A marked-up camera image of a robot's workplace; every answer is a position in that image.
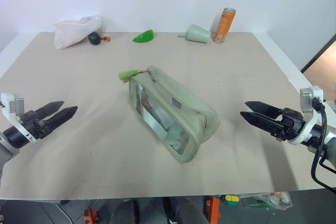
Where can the dark green toy ball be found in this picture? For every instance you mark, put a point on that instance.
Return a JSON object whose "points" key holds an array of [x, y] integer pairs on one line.
{"points": [[94, 38]]}

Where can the bright green plastic bowl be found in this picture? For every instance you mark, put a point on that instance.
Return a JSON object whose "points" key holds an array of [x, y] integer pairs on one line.
{"points": [[144, 37]]}

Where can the orange clamp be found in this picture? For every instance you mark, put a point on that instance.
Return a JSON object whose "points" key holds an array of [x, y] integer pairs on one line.
{"points": [[90, 216], [213, 208]]}

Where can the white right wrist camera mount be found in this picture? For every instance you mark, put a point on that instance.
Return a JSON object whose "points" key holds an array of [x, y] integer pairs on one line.
{"points": [[306, 100]]}

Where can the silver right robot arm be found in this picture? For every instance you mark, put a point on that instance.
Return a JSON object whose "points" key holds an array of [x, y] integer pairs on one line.
{"points": [[329, 140]]}

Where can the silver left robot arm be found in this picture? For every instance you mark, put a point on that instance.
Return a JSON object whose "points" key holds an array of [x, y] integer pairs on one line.
{"points": [[8, 145]]}

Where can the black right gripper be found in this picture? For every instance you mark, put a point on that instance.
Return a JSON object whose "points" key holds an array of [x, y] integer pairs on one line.
{"points": [[292, 124]]}

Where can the clear plastic bag of toys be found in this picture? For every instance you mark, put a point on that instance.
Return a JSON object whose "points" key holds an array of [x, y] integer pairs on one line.
{"points": [[270, 200]]}

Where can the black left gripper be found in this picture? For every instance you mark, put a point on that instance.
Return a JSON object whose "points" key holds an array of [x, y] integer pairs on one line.
{"points": [[36, 127]]}

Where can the green yellow toy block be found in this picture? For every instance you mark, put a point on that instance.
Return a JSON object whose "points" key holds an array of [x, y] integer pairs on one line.
{"points": [[229, 200]]}

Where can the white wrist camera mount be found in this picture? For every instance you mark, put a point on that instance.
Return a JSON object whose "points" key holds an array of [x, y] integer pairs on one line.
{"points": [[13, 103], [306, 100]]}

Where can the small red yellow toy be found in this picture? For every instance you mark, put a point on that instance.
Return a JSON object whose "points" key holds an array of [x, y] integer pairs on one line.
{"points": [[106, 38]]}

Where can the orange drink can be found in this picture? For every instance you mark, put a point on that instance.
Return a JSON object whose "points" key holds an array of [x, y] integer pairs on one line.
{"points": [[223, 26]]}

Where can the beige table mat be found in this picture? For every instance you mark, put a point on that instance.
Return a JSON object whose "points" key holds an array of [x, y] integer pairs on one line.
{"points": [[78, 82]]}

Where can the green zipper pull tag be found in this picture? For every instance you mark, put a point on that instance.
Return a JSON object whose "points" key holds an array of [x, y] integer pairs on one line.
{"points": [[127, 74]]}

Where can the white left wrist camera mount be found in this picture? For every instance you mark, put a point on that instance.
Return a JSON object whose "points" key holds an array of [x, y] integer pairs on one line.
{"points": [[13, 103]]}

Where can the green toiletry pouch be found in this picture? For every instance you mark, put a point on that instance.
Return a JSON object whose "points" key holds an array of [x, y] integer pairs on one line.
{"points": [[183, 103]]}

